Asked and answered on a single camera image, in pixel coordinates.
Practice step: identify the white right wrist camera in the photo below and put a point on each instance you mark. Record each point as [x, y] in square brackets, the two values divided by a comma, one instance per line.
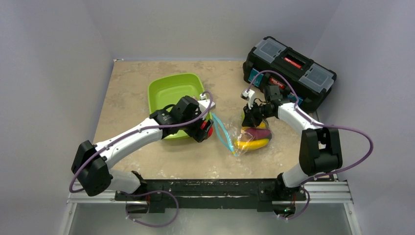
[249, 96]

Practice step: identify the clear zip top bag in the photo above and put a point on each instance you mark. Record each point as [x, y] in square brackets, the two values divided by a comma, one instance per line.
[228, 131]

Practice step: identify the red fake apple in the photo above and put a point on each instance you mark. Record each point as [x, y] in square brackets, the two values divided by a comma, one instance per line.
[207, 127]

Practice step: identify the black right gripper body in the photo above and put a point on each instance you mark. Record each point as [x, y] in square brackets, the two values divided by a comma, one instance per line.
[252, 114]

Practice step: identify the purple fake eggplant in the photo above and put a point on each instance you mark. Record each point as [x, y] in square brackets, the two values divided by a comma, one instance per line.
[259, 133]

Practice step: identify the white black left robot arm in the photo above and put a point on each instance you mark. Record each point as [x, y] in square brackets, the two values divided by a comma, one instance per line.
[93, 163]

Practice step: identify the black toolbox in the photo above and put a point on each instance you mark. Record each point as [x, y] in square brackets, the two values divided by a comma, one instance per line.
[299, 78]

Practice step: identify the yellow fake banana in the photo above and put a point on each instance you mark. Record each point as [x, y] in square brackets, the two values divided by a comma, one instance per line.
[245, 141]

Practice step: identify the green plastic tray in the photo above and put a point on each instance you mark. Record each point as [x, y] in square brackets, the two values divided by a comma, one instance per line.
[176, 101]

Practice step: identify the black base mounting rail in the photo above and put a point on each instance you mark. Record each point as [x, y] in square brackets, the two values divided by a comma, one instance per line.
[249, 194]

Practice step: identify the aluminium frame rail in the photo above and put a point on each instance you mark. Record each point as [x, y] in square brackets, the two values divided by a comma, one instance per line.
[328, 210]

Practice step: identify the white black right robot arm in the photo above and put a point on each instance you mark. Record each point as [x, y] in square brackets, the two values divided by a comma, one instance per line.
[320, 148]

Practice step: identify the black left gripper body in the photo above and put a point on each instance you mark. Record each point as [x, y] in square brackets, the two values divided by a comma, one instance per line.
[193, 129]

